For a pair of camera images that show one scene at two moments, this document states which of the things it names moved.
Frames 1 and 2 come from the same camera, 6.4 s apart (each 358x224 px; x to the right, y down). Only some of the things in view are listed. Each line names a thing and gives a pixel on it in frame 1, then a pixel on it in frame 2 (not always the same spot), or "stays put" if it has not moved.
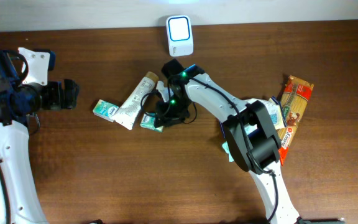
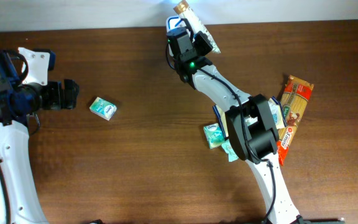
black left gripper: x=59 y=101 stays put
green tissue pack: x=148 y=121 to x=214 y=135
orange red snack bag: x=294 y=101 stays put
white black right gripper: x=166 y=118 to x=201 y=43
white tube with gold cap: x=128 y=110 to x=185 y=12
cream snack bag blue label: x=275 y=109 stays put
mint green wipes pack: x=227 y=149 stays put
